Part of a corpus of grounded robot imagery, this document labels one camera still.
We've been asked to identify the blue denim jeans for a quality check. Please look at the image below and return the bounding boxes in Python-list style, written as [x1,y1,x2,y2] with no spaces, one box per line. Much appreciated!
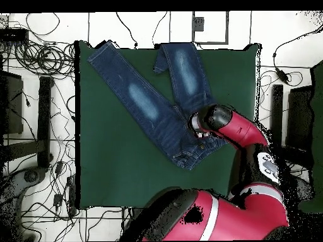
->
[86,40,229,171]

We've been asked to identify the black flat box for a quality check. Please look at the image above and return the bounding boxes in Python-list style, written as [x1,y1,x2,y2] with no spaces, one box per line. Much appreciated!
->
[0,28,30,43]

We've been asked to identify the black stand bar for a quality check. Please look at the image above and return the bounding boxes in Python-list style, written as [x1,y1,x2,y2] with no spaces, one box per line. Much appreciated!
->
[271,84,284,142]
[286,85,314,152]
[37,76,54,169]

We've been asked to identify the dark green table cloth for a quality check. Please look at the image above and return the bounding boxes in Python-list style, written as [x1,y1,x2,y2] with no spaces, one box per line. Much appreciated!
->
[74,40,261,210]

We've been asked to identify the black power adapter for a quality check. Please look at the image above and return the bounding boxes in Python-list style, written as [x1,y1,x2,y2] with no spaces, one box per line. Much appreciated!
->
[275,67,290,83]

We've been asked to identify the dark grey chair base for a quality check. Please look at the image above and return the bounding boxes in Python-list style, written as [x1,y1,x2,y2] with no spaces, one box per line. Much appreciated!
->
[0,166,47,241]

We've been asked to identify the large black case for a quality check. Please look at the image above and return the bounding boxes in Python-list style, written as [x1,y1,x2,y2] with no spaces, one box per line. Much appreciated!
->
[0,71,24,135]

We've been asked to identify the grey rectangular frame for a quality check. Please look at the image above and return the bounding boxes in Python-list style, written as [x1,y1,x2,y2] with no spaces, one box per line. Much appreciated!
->
[191,11,230,45]

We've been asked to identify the black cable with plug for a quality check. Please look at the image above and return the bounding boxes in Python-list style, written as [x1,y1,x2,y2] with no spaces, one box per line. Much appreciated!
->
[115,11,139,49]

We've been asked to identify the coil of black cables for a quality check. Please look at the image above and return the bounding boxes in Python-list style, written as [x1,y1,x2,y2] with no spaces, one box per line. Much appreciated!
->
[13,41,76,76]

